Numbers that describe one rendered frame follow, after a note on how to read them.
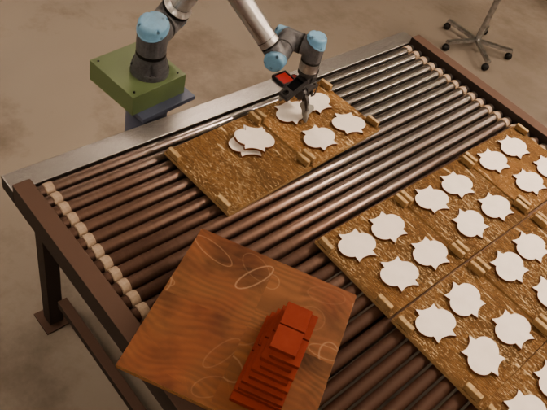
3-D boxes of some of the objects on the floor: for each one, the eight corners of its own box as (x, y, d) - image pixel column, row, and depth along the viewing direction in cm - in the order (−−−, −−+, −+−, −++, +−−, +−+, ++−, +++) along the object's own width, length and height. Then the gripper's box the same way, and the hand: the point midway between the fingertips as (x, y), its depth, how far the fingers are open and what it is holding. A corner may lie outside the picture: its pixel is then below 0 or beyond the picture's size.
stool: (518, 56, 511) (560, -16, 465) (476, 76, 478) (518, 1, 431) (464, 19, 535) (499, -53, 489) (421, 35, 502) (453, -41, 455)
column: (82, 220, 310) (79, 79, 247) (142, 187, 333) (154, 50, 270) (131, 269, 297) (141, 133, 234) (190, 231, 319) (214, 98, 257)
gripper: (334, 80, 235) (320, 120, 249) (298, 52, 243) (286, 93, 257) (319, 87, 230) (305, 128, 244) (282, 58, 238) (271, 99, 252)
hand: (291, 112), depth 249 cm, fingers open, 14 cm apart
